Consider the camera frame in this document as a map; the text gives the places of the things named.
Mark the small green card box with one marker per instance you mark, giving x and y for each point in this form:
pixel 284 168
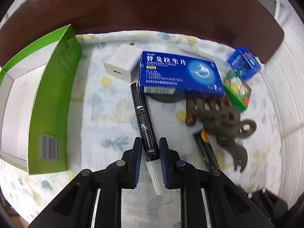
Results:
pixel 237 90

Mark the brown wooden comb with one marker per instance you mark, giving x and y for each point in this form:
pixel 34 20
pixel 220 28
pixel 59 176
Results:
pixel 195 106

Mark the patterned white cloth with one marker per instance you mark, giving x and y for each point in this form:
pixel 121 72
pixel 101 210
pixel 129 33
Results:
pixel 102 124

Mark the black utility knife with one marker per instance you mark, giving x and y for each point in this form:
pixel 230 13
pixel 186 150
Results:
pixel 207 152

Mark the green open cardboard box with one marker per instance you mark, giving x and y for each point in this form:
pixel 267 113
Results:
pixel 36 86

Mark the black marker pen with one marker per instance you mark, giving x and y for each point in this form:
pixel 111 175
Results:
pixel 148 139

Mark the blue medicine box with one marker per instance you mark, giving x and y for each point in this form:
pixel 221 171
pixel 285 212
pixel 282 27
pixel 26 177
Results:
pixel 170 74

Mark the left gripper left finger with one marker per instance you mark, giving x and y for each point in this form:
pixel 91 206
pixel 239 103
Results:
pixel 132 158

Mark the white USB charger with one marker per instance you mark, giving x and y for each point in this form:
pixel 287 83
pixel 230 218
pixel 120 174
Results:
pixel 123 64

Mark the small blue card box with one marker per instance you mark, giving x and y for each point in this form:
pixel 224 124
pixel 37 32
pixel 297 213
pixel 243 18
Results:
pixel 244 63

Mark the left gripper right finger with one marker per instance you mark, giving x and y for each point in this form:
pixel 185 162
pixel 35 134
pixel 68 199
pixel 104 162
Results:
pixel 169 157

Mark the black round object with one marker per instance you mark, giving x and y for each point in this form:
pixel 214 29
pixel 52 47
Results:
pixel 168 99

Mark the dark wooden headboard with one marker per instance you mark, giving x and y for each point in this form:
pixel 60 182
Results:
pixel 234 23

